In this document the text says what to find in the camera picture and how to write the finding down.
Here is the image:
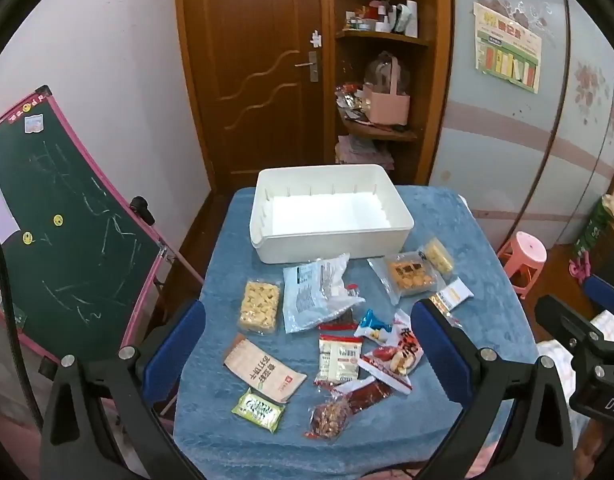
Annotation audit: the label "large clear white snack bag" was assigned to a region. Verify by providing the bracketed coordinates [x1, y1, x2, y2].
[282, 252, 366, 336]

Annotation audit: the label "pale yellow rice bar packet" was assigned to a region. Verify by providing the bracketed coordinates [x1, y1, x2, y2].
[418, 238, 455, 277]

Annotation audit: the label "brown paper snack packet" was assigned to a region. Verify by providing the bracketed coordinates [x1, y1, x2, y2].
[223, 334, 308, 403]

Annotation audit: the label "wooden corner shelf unit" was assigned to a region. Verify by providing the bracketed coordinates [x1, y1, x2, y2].
[321, 0, 455, 186]

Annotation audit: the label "yellow cube cracker packet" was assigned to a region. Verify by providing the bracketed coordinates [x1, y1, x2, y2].
[237, 279, 283, 335]

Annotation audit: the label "red white date snack packet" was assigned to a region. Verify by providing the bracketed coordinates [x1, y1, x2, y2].
[357, 345, 413, 393]

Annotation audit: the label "dark plum packet red label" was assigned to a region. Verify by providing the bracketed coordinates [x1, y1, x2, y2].
[318, 282, 362, 333]

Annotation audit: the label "caramel biscuit clear packet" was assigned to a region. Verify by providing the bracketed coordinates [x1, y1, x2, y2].
[367, 251, 438, 306]

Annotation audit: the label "beige packet red strips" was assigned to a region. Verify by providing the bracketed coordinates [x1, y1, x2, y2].
[314, 334, 364, 387]

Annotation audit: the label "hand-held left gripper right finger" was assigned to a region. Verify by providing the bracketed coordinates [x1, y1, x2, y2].
[410, 298, 577, 480]

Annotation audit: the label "orange white snack bar packet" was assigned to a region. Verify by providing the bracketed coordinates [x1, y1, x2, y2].
[429, 280, 474, 318]

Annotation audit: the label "folded pink clothes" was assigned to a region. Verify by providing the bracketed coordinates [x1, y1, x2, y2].
[335, 135, 395, 168]

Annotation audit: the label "dark red strip packet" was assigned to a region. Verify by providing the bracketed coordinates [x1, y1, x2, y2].
[337, 377, 394, 415]

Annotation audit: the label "cluster of small bottles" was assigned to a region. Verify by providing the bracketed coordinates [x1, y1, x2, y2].
[343, 0, 420, 38]

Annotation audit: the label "metal door handle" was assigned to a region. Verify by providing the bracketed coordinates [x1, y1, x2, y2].
[294, 51, 320, 83]

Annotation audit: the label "blue white candy packet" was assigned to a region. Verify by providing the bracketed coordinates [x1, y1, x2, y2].
[354, 308, 395, 343]

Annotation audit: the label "black cable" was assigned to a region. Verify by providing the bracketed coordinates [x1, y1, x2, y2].
[0, 220, 42, 426]

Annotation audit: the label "clear nut packet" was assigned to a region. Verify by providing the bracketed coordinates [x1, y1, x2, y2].
[303, 395, 353, 443]

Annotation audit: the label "brown wooden door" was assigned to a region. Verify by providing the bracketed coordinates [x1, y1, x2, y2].
[174, 0, 333, 193]

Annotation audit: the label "blue plush blanket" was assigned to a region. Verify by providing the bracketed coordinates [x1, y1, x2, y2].
[172, 185, 538, 480]

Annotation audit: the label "black easel knob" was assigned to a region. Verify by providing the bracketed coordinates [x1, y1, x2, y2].
[129, 196, 156, 227]

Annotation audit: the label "pink plastic stool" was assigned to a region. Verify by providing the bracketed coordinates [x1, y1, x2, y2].
[497, 231, 548, 301]

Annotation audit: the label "grey floral sliding wardrobe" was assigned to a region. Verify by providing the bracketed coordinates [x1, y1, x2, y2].
[427, 0, 614, 256]

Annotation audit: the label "green box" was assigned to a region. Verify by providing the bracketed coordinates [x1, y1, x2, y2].
[572, 195, 613, 261]

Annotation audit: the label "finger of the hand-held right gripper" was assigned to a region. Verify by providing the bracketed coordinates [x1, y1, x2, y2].
[582, 274, 614, 312]
[534, 294, 614, 362]

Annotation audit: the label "pink toy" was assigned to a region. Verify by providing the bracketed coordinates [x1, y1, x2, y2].
[567, 255, 590, 281]

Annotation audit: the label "pile of shiny wrappers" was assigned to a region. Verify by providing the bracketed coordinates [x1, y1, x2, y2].
[335, 82, 373, 123]

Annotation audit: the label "green snack packet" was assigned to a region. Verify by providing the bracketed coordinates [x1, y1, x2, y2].
[231, 387, 286, 434]

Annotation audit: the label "white plastic bin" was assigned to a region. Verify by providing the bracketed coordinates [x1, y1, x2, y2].
[249, 166, 415, 265]

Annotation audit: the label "pink handled basket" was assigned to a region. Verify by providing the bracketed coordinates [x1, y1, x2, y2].
[362, 52, 412, 127]

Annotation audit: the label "wall poster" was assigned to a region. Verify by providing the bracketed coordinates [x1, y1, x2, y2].
[473, 1, 543, 94]

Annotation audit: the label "green chalkboard pink frame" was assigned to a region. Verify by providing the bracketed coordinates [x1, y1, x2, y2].
[0, 85, 168, 361]

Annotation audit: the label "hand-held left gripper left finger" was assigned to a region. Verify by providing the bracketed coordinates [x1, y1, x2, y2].
[39, 300, 208, 480]

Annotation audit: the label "red white printed snack packet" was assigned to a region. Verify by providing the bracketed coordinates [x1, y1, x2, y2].
[387, 310, 424, 376]

